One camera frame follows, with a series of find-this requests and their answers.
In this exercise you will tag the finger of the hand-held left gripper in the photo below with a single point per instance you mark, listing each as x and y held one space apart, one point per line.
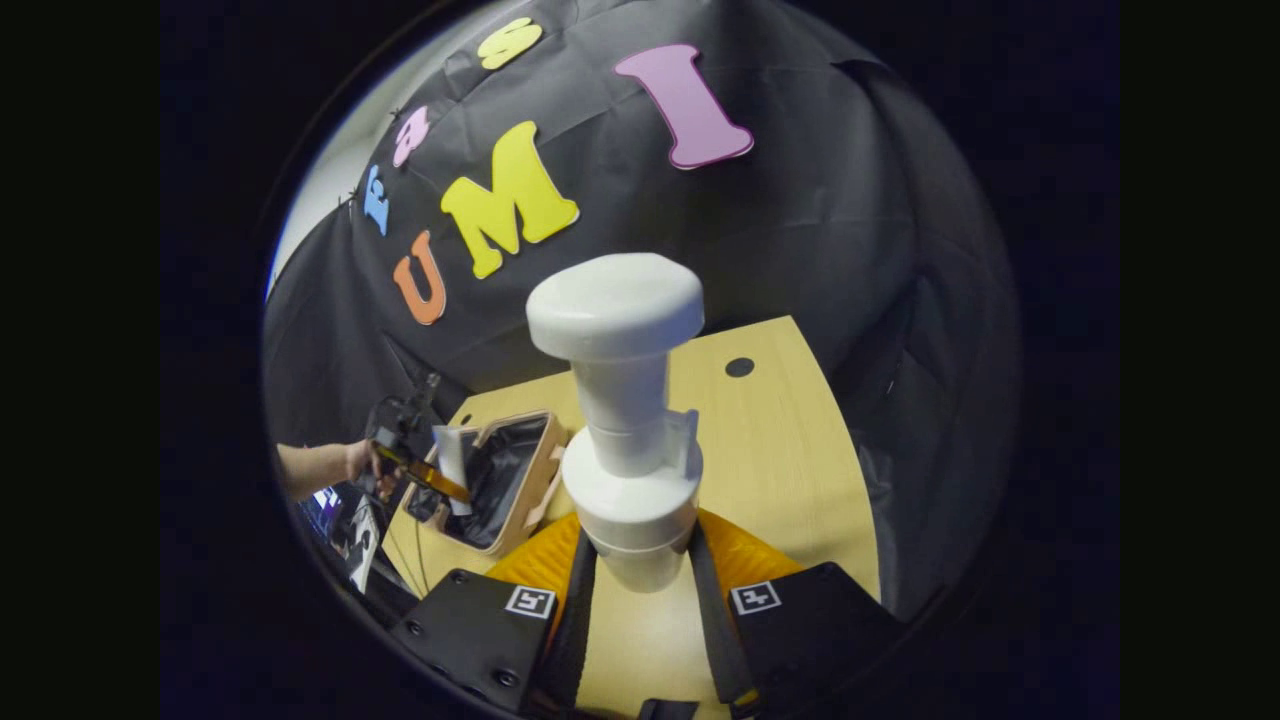
435 478

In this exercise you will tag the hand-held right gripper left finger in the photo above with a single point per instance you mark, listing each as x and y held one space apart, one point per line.
470 630

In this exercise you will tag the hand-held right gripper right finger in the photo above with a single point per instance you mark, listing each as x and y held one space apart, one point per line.
820 630

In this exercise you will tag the white conical tube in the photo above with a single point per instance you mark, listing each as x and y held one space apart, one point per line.
455 465

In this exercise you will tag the beige suitcase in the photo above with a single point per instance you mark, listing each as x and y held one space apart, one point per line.
505 470

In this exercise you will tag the white pump bottle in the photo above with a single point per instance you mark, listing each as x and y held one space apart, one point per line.
625 430

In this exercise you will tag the white device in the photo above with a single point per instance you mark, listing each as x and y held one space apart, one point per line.
362 545

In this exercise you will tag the computer monitor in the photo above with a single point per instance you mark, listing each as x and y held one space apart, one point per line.
325 498

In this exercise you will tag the black round table grommet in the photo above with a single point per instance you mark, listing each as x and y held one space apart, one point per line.
740 367

